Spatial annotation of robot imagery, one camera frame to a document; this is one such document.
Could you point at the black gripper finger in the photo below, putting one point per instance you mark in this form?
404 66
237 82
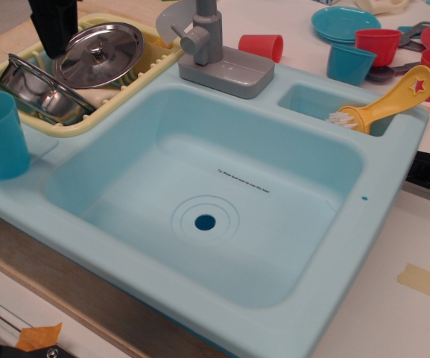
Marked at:
56 22

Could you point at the tall blue plastic cup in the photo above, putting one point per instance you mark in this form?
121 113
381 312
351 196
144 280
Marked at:
14 155

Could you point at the red cup lying sideways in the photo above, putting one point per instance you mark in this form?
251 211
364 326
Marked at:
265 45

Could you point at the light blue toy sink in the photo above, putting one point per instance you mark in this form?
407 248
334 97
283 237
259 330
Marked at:
244 220

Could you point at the short blue plastic cup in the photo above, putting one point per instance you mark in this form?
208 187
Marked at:
348 64

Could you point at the wooden sink base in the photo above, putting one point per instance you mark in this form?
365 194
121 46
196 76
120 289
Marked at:
124 322

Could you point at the red cup upright middle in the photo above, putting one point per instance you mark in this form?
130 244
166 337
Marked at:
382 42

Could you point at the shiny steel pot lid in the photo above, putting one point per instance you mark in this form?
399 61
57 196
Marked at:
99 55

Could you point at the white plastic plate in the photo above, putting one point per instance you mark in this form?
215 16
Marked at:
179 13

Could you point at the grey toy faucet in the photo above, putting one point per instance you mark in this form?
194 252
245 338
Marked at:
208 62

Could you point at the stack of blue plates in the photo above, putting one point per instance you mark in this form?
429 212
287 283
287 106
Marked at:
340 23

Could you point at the orange tape piece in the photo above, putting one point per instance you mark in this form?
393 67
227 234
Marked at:
34 338

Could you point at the cream plastic object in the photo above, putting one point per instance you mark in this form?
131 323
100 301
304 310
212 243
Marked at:
377 7

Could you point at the black device with screw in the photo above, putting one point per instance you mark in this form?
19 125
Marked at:
49 352

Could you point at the grey plastic spoon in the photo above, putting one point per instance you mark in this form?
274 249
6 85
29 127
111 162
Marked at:
385 73

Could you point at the grey plastic utensil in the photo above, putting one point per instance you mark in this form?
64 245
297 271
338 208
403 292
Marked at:
406 39

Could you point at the yellow dish brush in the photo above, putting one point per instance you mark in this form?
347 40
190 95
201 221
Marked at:
413 89

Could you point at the beige masking tape strip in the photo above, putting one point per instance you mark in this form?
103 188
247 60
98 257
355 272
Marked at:
415 278

